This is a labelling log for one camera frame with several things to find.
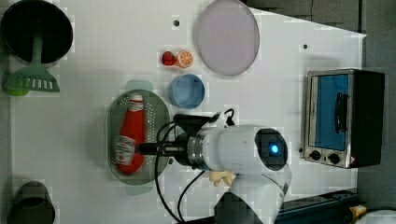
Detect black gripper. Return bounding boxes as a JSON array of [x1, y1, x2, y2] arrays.
[[135, 133, 192, 166]]

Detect red ketchup bottle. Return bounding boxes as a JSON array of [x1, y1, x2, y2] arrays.
[[116, 92, 146, 175]]

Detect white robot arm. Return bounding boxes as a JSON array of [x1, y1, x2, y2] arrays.
[[136, 125, 291, 224]]

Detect green oval strainer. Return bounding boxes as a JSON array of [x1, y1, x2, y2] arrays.
[[105, 79, 170, 195]]

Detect red strawberry toy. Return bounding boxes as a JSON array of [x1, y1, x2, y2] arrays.
[[162, 51, 177, 66]]

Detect orange slice toy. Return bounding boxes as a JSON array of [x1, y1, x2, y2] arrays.
[[177, 50, 193, 68]]

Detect dark grey cup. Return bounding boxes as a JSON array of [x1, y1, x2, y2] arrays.
[[7, 181, 56, 224]]

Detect green slotted spatula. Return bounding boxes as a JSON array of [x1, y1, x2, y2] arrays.
[[6, 32, 60, 92]]

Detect grey round plate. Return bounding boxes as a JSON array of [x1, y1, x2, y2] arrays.
[[194, 0, 260, 76]]

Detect black round pan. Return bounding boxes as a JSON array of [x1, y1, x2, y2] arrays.
[[1, 0, 74, 64]]

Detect silver black toaster oven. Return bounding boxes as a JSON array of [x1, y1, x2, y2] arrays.
[[304, 69, 385, 169]]

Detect yellow red clamp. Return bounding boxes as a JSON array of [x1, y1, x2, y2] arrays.
[[349, 205, 367, 220]]

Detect blue metal rail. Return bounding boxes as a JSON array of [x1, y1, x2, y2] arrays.
[[275, 190, 360, 224]]

